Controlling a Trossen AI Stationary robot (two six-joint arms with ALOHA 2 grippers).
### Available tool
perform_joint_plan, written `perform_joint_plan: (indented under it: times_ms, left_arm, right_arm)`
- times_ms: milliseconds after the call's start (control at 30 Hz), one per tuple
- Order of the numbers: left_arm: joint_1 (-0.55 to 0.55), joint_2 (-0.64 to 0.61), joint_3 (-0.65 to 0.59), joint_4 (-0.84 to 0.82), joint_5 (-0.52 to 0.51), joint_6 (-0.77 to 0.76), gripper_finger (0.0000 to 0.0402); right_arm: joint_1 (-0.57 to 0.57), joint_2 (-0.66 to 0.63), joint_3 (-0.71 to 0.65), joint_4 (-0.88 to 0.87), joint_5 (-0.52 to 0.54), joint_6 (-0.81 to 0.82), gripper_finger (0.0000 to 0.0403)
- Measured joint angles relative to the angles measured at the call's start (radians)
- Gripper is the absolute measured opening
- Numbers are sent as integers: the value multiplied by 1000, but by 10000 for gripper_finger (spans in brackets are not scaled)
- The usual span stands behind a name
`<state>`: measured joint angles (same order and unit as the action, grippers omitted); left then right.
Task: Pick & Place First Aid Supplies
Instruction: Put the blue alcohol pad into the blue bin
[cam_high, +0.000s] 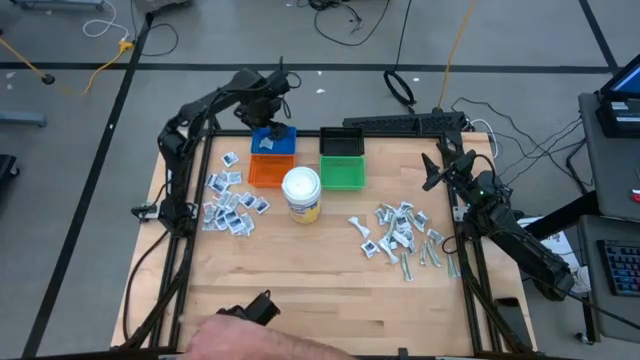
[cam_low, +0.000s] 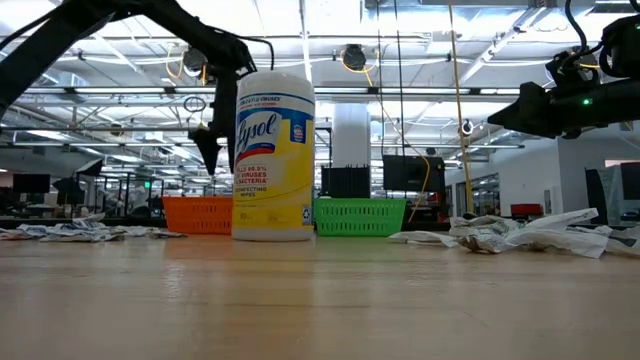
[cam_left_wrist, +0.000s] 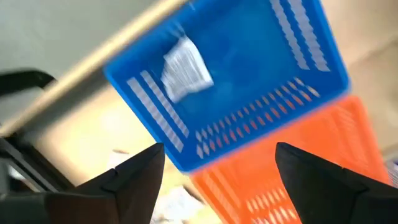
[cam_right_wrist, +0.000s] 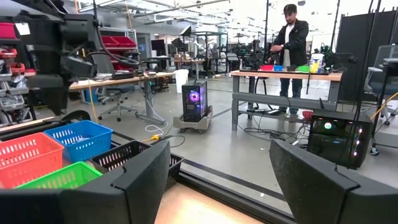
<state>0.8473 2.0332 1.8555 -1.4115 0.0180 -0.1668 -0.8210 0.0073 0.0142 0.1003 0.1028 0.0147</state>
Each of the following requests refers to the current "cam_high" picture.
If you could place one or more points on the grey metal bar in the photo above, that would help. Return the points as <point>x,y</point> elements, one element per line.
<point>22,119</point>

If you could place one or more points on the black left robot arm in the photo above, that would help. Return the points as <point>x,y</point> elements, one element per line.
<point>172,145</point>

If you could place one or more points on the wooden desk grey legs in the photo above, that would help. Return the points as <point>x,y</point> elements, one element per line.
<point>60,4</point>

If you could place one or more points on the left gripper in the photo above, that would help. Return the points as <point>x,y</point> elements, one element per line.
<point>260,107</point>

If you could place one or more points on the grey computer cart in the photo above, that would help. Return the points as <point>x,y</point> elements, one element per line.
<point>160,4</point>

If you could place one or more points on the white bow-shaped bandage wrapper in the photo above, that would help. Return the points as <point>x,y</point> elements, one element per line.
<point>360,226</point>

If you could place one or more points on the white paper box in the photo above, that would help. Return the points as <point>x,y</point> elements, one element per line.
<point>557,245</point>

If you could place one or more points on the black handheld device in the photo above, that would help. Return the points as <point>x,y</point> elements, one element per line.
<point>257,310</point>

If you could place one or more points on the black plastic basket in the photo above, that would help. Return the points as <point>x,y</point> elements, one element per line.
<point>341,141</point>

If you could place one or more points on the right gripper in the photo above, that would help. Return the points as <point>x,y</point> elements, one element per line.
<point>475,185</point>

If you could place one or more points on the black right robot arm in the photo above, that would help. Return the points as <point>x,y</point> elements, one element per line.
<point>525,247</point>

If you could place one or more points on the grey clamp bracket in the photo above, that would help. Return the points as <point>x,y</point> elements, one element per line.
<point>145,210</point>
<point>459,212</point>

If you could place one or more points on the small white square packet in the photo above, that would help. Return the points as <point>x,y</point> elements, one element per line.
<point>236,226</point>
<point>231,216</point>
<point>209,226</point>
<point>212,179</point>
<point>220,214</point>
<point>247,223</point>
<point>223,197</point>
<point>221,225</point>

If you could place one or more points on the orange plastic basket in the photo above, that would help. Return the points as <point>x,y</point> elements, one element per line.
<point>270,172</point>

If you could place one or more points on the green plastic basket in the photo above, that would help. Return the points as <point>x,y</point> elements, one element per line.
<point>343,173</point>

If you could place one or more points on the person's hand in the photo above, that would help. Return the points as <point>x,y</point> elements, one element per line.
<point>260,340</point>

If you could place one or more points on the black laptop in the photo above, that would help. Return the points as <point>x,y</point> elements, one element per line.
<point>620,112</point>

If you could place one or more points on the grey cart top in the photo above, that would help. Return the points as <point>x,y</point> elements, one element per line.
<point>610,175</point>

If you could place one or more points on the Lysol wipes canister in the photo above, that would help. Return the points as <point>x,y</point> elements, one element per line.
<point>301,192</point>

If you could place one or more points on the small red object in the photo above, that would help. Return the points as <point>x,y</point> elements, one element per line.
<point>636,196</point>

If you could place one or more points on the black desk beam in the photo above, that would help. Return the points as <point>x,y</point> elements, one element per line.
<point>560,217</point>

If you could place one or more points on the white yellow canister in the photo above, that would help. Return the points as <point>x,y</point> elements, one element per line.
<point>582,280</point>

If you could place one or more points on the blue plastic basket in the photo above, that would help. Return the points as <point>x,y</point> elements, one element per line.
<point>286,148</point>

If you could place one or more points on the black perforated plate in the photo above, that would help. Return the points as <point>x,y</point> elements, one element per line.
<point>400,122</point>

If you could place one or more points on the black keyboard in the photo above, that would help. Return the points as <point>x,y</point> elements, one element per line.
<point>622,267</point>

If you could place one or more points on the white packet dark print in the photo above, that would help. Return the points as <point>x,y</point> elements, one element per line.
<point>218,185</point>
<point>234,177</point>
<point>230,159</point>
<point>266,143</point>

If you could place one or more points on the black flat pad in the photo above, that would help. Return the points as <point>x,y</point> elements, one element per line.
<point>512,320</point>

